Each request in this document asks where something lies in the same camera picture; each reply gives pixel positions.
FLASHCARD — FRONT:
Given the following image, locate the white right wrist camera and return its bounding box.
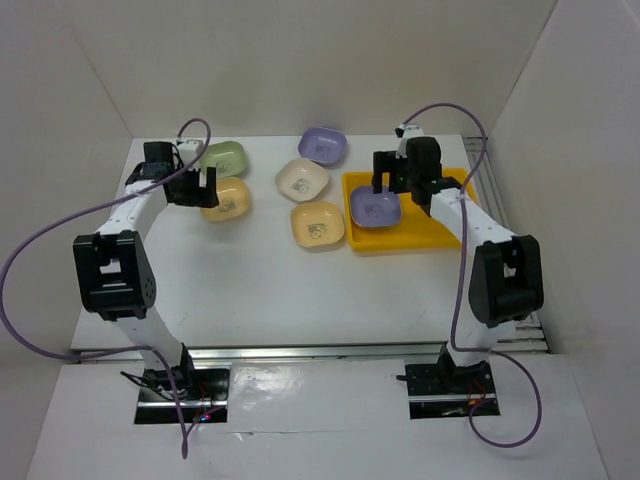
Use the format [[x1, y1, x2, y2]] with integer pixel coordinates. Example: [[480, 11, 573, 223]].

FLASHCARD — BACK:
[[394, 123, 424, 158]]

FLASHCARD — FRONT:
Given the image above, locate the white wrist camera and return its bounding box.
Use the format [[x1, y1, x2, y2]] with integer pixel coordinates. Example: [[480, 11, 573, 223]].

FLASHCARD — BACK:
[[394, 123, 424, 158], [177, 139, 206, 164]]

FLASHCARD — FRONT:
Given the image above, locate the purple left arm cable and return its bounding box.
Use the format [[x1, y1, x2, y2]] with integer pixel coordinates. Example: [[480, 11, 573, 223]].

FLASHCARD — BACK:
[[0, 117, 212, 460]]

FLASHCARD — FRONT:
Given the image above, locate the purple panda plate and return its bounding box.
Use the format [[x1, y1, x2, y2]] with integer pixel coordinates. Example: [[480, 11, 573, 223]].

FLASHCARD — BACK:
[[298, 127, 348, 167], [349, 185, 402, 229]]

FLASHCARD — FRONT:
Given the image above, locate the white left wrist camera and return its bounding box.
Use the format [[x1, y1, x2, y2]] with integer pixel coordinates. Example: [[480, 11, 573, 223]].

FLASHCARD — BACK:
[[177, 139, 206, 164]]

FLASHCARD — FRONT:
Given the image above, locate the yellow plastic bin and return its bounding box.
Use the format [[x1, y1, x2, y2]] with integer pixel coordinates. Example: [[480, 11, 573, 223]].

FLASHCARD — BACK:
[[342, 172, 459, 253]]

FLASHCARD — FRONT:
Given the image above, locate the cream panda plate centre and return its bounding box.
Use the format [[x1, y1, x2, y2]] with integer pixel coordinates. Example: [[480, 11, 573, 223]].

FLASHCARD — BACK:
[[275, 158, 330, 203]]

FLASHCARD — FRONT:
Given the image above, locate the aluminium mounting rail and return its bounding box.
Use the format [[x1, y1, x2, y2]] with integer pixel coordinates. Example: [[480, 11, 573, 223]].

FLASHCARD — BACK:
[[74, 339, 464, 366]]

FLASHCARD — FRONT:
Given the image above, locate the purple panda plate back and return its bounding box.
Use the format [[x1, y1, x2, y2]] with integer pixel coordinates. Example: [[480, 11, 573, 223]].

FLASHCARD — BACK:
[[298, 127, 348, 167]]

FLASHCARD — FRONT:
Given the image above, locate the green panda plate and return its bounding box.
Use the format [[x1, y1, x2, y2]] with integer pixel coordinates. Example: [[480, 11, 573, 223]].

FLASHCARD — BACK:
[[199, 141, 248, 179]]

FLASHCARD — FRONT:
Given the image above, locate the aluminium side rail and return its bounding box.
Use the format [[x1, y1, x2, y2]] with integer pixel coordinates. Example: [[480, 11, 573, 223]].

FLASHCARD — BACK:
[[462, 134, 551, 356]]

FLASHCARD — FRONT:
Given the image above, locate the yellow panda plate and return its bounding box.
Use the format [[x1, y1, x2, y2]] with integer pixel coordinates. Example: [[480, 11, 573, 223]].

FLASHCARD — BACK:
[[200, 177, 251, 223], [290, 201, 345, 250]]

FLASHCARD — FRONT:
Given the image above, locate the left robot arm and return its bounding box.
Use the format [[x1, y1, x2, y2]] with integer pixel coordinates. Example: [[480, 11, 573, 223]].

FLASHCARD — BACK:
[[73, 139, 219, 399]]

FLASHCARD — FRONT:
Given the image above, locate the purple panda plate front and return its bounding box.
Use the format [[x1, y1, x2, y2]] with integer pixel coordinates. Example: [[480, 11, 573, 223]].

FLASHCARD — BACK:
[[349, 185, 402, 229]]

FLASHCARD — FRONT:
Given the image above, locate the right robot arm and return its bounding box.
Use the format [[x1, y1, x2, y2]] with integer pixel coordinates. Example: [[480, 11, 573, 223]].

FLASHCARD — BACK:
[[371, 129, 544, 392]]

